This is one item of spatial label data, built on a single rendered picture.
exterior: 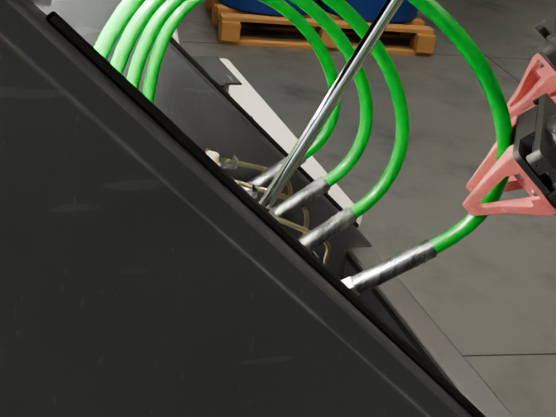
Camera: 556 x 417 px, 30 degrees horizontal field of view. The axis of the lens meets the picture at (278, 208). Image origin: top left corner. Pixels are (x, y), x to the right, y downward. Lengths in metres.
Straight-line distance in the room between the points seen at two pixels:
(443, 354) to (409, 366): 0.55
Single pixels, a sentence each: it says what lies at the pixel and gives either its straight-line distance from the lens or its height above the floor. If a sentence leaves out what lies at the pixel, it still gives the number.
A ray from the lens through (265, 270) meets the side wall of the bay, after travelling 0.58.
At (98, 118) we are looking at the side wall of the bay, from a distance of 0.52.
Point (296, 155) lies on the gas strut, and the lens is 0.59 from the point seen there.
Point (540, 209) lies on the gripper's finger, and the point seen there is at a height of 1.23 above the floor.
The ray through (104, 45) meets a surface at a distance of 0.86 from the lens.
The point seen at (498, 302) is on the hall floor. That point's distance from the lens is 3.39.
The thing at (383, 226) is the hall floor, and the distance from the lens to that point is 3.75.
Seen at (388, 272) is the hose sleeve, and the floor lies 1.14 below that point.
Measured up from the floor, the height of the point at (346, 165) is 1.14.
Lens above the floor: 1.57
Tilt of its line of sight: 25 degrees down
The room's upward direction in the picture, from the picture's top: 7 degrees clockwise
